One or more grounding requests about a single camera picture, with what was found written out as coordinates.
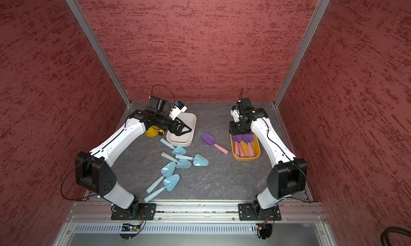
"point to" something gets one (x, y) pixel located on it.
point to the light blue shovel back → (176, 150)
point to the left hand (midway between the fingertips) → (184, 128)
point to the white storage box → (187, 139)
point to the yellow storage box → (256, 149)
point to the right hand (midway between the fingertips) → (232, 133)
